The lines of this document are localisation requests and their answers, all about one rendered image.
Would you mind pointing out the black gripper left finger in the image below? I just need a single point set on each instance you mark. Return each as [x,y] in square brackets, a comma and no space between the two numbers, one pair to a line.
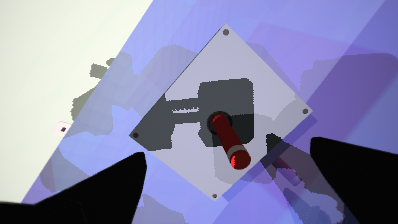
[110,196]

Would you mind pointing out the red peg with white band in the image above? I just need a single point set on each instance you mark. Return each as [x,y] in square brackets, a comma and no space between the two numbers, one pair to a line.
[237,154]

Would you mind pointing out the light grey square panel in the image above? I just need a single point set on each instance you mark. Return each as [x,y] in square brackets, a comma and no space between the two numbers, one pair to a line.
[226,77]

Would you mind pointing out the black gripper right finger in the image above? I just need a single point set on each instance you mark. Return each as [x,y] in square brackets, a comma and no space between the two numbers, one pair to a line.
[365,179]

